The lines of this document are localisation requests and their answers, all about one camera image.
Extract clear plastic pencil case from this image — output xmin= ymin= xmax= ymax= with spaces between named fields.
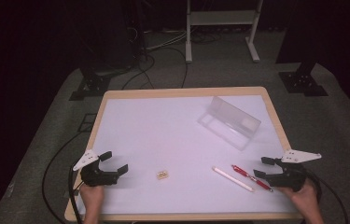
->
xmin=197 ymin=95 xmax=262 ymax=152

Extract wooden table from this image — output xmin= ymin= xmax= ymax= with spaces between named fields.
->
xmin=63 ymin=86 xmax=304 ymax=222

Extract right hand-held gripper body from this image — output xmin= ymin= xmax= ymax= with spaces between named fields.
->
xmin=264 ymin=148 xmax=323 ymax=192

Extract person's right hand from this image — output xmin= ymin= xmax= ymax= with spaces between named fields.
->
xmin=276 ymin=178 xmax=320 ymax=214

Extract small beige eraser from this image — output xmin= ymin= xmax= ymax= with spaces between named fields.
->
xmin=155 ymin=169 xmax=170 ymax=181

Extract white pen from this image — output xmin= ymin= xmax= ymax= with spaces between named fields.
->
xmin=211 ymin=165 xmax=255 ymax=193

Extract red pen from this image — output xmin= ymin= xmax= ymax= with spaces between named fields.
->
xmin=231 ymin=164 xmax=274 ymax=193

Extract black floor cable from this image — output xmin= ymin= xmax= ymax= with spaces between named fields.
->
xmin=40 ymin=131 xmax=85 ymax=224
xmin=120 ymin=53 xmax=157 ymax=91
xmin=162 ymin=46 xmax=189 ymax=90

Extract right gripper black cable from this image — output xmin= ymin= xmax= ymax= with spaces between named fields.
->
xmin=300 ymin=170 xmax=350 ymax=224

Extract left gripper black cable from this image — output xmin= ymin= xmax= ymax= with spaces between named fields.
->
xmin=67 ymin=163 xmax=85 ymax=224

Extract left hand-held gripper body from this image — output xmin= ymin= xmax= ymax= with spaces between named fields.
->
xmin=72 ymin=148 xmax=119 ymax=188

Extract white floor cables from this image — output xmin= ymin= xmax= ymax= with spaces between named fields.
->
xmin=144 ymin=28 xmax=189 ymax=52

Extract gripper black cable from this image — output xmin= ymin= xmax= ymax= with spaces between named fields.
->
xmin=67 ymin=163 xmax=85 ymax=224
xmin=300 ymin=170 xmax=350 ymax=224

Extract person's left hand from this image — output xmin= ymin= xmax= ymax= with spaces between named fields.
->
xmin=79 ymin=182 xmax=105 ymax=217

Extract black floor frame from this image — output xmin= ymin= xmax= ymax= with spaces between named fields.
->
xmin=77 ymin=113 xmax=98 ymax=133

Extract black stand base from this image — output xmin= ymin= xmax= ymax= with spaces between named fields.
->
xmin=275 ymin=29 xmax=329 ymax=98
xmin=68 ymin=65 xmax=112 ymax=102

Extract white metal stand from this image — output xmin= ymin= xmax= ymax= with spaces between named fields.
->
xmin=185 ymin=0 xmax=265 ymax=64

